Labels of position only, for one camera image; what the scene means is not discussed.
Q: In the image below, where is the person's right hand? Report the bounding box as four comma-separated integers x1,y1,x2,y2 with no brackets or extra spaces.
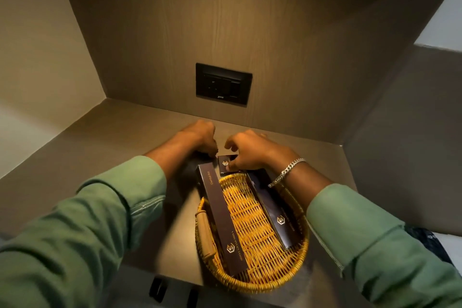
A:
224,129,293,172

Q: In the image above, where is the person's left hand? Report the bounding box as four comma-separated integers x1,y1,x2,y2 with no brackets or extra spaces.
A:
176,120,219,158

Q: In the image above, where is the small dark brown box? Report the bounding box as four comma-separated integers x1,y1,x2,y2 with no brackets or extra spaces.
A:
217,154,239,175

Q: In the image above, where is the person's left forearm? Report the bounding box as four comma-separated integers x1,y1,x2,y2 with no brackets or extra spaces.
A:
0,133,203,308

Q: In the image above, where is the person's right forearm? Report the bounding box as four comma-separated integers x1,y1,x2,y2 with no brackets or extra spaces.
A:
268,154,462,308

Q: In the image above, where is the long dark brown box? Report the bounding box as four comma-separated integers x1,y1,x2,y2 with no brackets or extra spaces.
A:
196,162,250,277

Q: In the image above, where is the long dark blue box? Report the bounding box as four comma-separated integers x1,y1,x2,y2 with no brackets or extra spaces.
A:
246,169,303,250

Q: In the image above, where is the yellow wicker basket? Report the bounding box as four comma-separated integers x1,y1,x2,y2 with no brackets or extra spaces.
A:
195,173,310,295

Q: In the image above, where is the silver chain bracelet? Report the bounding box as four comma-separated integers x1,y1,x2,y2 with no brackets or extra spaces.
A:
267,158,306,189

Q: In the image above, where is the black wall socket panel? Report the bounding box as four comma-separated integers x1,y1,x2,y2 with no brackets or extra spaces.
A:
196,63,253,106

